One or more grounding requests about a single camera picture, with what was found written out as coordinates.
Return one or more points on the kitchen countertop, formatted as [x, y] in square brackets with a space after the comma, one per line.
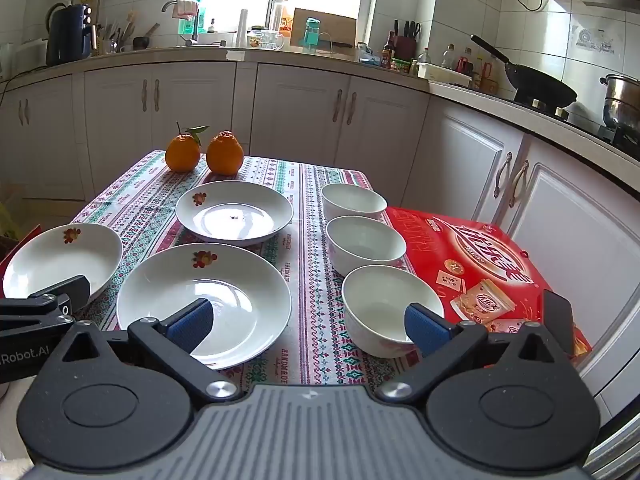
[500, 110]

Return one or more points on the gas stove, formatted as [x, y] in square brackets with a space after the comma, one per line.
[600, 127]

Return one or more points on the utensil holder with chopsticks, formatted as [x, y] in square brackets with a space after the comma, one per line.
[112, 40]

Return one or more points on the orange with green leaf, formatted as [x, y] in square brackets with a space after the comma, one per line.
[182, 155]

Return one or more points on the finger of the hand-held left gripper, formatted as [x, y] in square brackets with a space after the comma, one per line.
[75, 292]

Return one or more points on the dark blue air fryer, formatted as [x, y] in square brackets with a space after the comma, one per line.
[67, 35]

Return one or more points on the black rectangular object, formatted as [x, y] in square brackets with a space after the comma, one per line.
[558, 317]

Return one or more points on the teal plastic bottle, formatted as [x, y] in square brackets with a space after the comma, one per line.
[312, 32]

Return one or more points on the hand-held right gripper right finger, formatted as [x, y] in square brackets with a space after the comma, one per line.
[425, 330]

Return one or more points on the white countertop appliance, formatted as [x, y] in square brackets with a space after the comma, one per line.
[32, 56]

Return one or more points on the white floral plate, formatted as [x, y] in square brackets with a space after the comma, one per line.
[234, 212]
[55, 265]
[240, 290]

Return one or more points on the pink cloth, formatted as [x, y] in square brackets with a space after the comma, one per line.
[186, 9]

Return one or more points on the white base cabinets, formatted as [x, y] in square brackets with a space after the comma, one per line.
[300, 110]

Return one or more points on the metal faucet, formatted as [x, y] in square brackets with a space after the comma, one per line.
[192, 25]

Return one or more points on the knife block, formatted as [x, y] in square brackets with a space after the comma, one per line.
[406, 42]

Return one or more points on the white rectangular container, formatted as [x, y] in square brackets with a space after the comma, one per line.
[442, 74]

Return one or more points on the glass mug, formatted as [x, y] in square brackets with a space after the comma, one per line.
[271, 40]

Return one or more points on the black wok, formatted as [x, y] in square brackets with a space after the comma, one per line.
[542, 87]

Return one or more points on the white ceramic bowl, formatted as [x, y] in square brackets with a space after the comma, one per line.
[365, 245]
[352, 200]
[375, 305]

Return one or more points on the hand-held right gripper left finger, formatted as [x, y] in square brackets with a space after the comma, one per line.
[192, 327]

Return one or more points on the knobbed orange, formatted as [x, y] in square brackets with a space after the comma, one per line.
[225, 155]

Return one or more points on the cardboard sheet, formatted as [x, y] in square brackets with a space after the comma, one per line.
[335, 27]

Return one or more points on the red printed gift box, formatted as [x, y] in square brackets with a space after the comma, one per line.
[450, 250]

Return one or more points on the stainless steel pot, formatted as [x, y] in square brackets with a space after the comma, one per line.
[620, 102]

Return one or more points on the orange labelled bottle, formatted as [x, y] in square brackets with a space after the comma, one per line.
[285, 19]

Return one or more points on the dark sauce bottle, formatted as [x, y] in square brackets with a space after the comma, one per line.
[387, 52]

